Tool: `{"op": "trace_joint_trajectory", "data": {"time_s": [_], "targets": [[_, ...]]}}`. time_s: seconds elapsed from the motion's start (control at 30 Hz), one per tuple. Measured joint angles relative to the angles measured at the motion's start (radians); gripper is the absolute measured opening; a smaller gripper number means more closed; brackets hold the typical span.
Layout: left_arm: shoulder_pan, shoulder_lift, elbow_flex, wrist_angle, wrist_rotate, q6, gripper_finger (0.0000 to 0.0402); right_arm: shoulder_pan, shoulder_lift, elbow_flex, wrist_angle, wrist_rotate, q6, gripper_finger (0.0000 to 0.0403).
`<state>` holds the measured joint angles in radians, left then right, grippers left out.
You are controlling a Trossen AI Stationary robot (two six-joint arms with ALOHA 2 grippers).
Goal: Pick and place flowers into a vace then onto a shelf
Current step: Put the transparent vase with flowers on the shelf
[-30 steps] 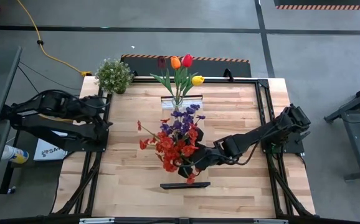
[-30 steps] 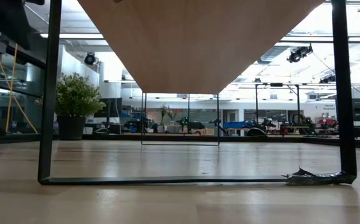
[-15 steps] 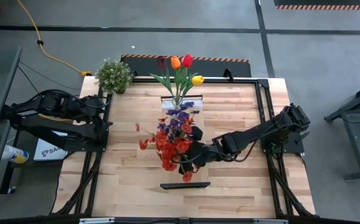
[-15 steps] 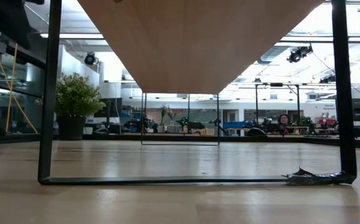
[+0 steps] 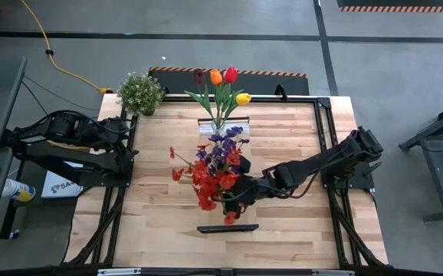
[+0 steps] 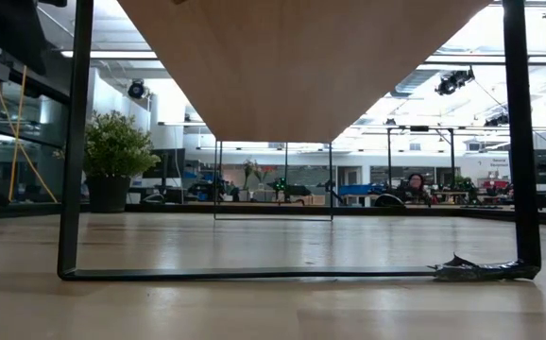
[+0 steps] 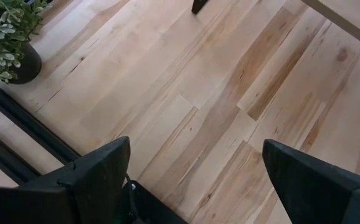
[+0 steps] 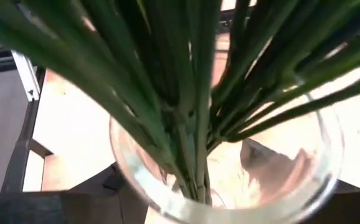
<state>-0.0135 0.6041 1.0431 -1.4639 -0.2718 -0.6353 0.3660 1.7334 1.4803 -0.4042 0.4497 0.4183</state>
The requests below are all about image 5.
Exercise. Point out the dark grey metal table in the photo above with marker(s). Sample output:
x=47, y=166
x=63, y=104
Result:
x=440, y=172

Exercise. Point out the potted green plant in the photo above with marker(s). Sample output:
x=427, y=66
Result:
x=139, y=94

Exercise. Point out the purple artificial flower bunch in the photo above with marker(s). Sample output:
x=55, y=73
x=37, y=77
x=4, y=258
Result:
x=227, y=145

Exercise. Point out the yellow artificial tulip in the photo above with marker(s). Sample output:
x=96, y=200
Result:
x=243, y=99

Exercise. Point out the white printed box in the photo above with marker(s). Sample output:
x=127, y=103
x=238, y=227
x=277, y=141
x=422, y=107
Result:
x=58, y=188

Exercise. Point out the clear glass vase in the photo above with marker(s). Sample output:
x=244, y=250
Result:
x=218, y=126

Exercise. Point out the black metal rig frame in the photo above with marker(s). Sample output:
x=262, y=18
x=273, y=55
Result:
x=283, y=99

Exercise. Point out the red artificial flower bunch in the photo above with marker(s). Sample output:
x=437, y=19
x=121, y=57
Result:
x=198, y=177
x=208, y=191

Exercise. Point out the black clamp knob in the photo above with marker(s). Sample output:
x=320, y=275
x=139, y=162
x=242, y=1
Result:
x=281, y=92

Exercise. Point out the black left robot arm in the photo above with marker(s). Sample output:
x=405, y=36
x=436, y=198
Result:
x=72, y=165

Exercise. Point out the white yellow spray can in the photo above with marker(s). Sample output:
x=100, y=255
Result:
x=18, y=190

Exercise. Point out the silver metal bracket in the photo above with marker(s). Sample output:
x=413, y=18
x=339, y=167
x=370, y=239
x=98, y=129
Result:
x=120, y=272
x=332, y=273

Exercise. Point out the orange artificial tulip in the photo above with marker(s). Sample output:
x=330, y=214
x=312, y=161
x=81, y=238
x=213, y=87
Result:
x=216, y=76

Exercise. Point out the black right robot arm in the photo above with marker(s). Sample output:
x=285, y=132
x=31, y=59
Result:
x=313, y=165

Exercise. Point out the wooden shelf black legs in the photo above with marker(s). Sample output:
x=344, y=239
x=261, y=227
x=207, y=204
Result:
x=227, y=229

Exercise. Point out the dark purple artificial tulip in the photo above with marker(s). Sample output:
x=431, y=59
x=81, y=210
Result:
x=199, y=76

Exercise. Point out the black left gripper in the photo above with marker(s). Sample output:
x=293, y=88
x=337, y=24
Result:
x=108, y=134

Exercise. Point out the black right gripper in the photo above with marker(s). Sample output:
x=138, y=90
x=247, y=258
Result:
x=256, y=189

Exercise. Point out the black hazard-striped floor mat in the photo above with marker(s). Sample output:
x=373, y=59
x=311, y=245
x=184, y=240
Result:
x=398, y=8
x=267, y=84

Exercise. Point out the red artificial tulip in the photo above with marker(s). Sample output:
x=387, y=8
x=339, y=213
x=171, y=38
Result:
x=230, y=74

